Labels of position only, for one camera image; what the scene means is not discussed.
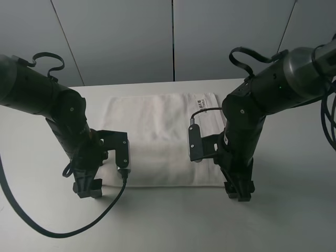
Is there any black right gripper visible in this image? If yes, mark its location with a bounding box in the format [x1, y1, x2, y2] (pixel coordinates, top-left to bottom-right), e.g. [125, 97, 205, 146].
[215, 141, 255, 202]

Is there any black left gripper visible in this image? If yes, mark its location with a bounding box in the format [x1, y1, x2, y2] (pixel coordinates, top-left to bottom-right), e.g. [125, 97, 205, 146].
[68, 136, 108, 197]

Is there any black camera cable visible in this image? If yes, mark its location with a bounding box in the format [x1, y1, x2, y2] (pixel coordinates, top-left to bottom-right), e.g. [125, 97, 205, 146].
[0, 154, 130, 239]
[188, 107, 223, 126]

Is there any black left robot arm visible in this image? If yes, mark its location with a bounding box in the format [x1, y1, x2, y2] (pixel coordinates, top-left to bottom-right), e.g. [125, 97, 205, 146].
[1, 55, 107, 198]

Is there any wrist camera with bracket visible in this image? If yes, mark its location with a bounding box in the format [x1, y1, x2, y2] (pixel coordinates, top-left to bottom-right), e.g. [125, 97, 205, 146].
[91, 129, 131, 173]
[188, 123, 224, 165]

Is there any black left camera cable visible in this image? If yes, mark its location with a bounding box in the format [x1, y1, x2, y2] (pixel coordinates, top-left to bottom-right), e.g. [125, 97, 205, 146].
[0, 154, 130, 239]

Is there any black right camera cable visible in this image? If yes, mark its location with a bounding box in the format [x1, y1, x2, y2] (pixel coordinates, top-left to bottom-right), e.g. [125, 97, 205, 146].
[188, 107, 223, 126]

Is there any white towel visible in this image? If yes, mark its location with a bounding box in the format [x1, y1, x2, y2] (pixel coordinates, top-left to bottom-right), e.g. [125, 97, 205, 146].
[101, 93, 226, 187]

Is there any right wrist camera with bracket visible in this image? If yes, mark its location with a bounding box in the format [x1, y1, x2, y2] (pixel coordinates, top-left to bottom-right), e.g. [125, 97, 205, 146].
[188, 123, 224, 165]

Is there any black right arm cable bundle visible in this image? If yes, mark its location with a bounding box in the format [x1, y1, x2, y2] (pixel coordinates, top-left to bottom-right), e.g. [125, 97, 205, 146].
[319, 76, 336, 153]

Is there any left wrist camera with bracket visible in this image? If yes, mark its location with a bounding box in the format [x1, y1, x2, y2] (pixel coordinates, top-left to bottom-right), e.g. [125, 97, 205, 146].
[91, 129, 131, 173]

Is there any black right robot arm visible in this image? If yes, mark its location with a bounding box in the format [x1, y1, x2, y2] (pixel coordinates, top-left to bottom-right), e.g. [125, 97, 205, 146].
[217, 41, 335, 202]

